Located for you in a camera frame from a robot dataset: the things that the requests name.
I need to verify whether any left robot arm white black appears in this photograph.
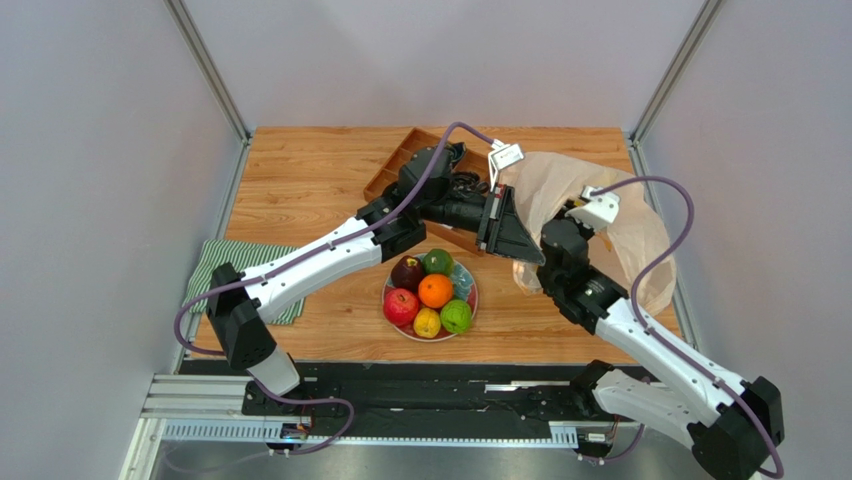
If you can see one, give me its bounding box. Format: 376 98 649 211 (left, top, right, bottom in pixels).
207 146 545 396

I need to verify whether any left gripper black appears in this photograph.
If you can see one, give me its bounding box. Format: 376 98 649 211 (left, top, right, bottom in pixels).
420 186 545 269

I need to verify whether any red teal floral plate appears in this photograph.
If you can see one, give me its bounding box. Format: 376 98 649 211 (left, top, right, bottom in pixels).
392 262 479 343

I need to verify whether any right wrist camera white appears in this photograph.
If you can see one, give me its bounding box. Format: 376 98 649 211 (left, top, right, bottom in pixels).
566 185 621 232

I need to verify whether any translucent beige plastic bag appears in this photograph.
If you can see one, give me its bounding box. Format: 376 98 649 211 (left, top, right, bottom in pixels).
499 152 676 316

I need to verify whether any green round fruit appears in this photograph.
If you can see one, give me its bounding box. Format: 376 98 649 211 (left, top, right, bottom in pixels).
421 248 455 277

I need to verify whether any dark red apple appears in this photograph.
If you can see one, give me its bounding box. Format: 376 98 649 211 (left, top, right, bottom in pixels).
390 255 426 293

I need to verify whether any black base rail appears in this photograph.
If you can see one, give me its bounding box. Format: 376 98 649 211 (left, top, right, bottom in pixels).
142 360 636 449

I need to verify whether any black teal sock roll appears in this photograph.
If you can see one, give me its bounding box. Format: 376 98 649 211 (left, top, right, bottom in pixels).
445 142 467 167

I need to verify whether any wooden compartment tray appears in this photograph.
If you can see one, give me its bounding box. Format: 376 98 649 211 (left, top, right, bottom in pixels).
363 127 489 256

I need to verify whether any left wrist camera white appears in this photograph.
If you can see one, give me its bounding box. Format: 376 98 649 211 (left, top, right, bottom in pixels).
487 139 525 190

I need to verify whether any green striped cloth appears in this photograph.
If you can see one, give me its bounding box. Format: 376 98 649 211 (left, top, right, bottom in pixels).
183 239 296 304

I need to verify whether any light green fruit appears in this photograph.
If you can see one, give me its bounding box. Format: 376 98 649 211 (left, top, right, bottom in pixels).
440 299 473 334

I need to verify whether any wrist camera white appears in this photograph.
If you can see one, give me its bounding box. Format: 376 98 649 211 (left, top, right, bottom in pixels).
566 185 621 232
487 139 525 190

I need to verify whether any yellow orange fruit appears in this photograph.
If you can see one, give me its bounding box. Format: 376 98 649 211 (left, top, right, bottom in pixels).
412 308 442 339

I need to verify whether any aluminium frame post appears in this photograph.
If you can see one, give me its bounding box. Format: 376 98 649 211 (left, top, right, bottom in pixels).
629 0 727 144
164 0 252 145

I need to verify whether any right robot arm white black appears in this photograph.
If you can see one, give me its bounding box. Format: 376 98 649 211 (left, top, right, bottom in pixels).
537 219 784 479

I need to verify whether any right aluminium frame post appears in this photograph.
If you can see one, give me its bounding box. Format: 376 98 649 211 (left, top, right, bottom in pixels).
629 0 727 144

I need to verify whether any left aluminium frame post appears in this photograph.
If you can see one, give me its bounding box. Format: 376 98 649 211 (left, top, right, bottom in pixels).
164 0 252 145

